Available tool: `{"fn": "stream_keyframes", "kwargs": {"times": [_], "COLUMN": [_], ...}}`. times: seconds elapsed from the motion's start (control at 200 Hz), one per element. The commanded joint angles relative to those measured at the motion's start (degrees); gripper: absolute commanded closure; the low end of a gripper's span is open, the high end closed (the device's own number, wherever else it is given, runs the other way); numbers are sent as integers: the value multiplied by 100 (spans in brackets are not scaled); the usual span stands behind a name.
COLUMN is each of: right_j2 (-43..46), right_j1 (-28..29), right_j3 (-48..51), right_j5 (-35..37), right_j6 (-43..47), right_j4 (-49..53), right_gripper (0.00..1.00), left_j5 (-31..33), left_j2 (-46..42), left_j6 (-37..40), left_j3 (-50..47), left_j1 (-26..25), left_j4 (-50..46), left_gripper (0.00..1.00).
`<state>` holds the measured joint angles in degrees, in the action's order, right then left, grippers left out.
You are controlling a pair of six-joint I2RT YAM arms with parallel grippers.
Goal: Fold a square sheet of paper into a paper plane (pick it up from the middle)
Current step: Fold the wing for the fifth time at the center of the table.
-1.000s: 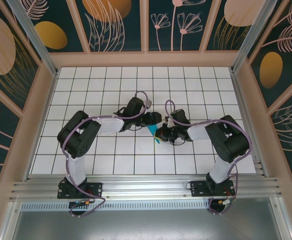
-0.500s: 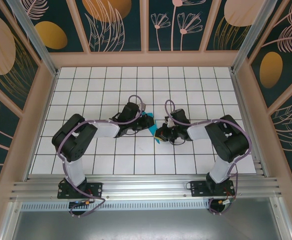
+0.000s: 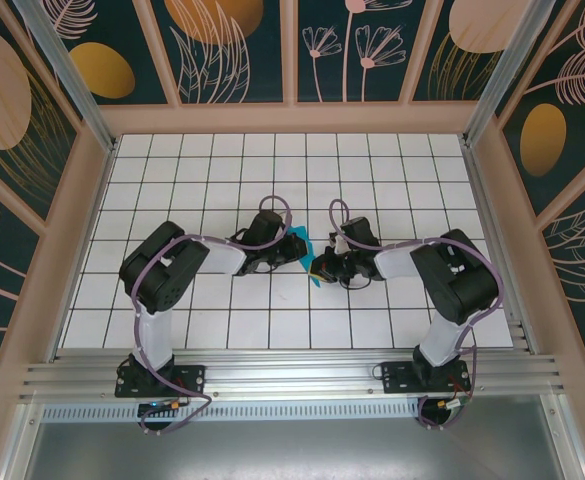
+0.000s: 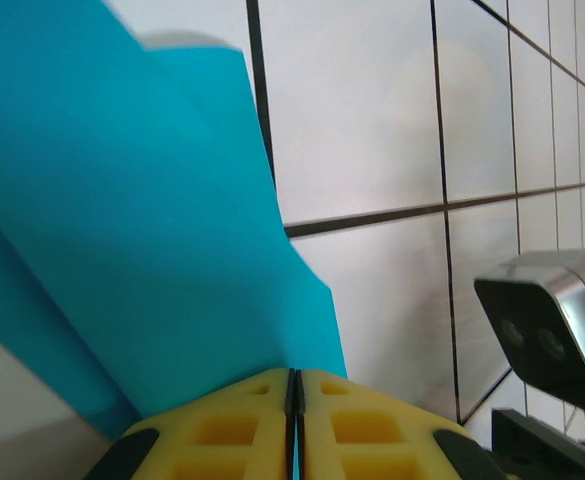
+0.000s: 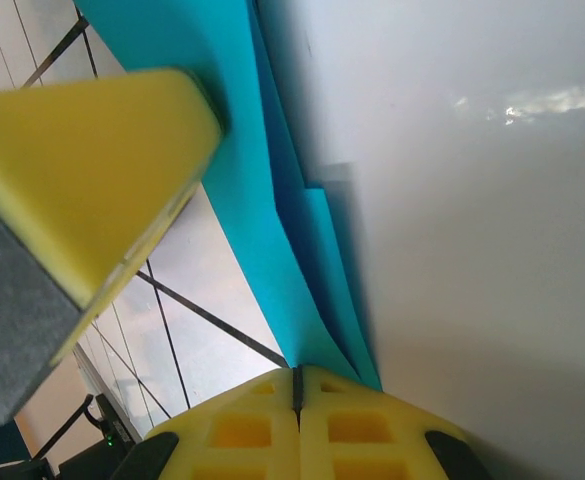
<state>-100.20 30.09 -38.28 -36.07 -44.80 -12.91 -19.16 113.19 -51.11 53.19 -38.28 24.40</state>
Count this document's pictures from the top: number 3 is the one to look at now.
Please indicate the teal blue cloth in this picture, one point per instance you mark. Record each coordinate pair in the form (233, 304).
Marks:
(299, 231)

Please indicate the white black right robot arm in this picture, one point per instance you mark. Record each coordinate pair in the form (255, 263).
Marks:
(397, 262)

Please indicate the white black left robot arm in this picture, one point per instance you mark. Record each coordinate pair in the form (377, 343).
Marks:
(222, 260)

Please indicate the grey metal panel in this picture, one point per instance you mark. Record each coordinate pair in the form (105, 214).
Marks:
(292, 450)

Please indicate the aluminium front rail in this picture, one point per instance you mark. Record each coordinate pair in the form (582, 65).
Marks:
(292, 375)

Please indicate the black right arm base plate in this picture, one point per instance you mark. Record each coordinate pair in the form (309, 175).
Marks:
(397, 377)

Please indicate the aluminium side rail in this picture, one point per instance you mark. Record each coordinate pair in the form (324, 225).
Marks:
(80, 250)
(499, 250)

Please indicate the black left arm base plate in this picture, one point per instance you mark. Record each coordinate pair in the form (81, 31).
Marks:
(192, 380)

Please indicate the aluminium corner post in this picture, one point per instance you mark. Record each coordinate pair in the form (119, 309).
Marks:
(67, 75)
(508, 75)

